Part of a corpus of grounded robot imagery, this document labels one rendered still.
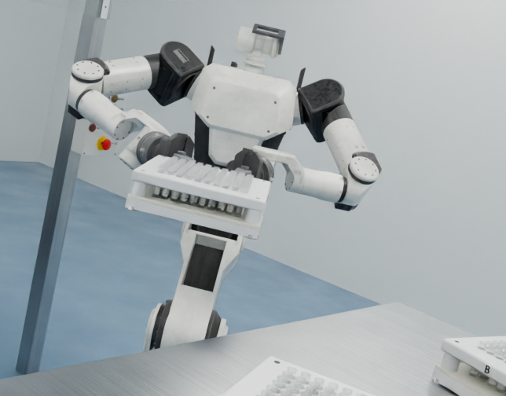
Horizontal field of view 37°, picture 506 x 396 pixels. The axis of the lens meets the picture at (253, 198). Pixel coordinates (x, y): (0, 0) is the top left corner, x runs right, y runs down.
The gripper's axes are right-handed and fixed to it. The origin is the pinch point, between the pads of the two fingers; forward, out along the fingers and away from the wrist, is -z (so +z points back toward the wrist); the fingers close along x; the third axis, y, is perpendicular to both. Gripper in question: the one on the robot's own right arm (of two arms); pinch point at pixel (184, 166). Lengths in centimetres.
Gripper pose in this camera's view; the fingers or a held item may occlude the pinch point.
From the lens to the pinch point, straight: 159.6
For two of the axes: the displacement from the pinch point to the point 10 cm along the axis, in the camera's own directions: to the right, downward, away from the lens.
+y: -8.5, -1.3, -5.1
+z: -4.7, -2.4, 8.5
